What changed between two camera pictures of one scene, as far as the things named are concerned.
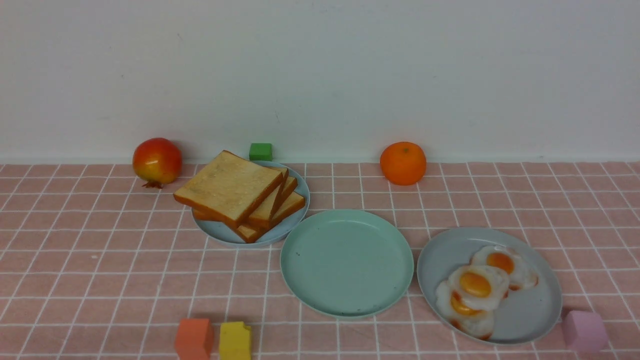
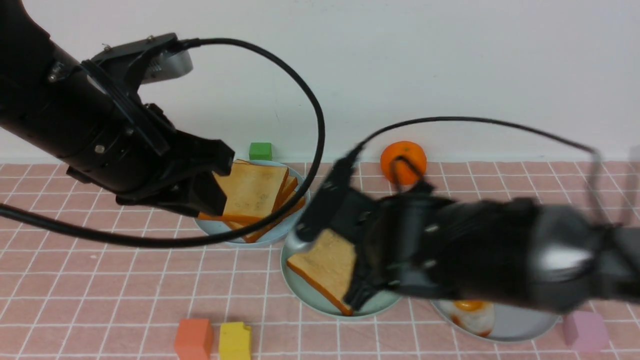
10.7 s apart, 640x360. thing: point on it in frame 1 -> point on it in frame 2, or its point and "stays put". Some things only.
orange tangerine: x=403 y=163 stays put
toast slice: x=230 y=188 -> x=329 y=264
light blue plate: x=225 y=233 stays put
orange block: x=194 y=339 stays put
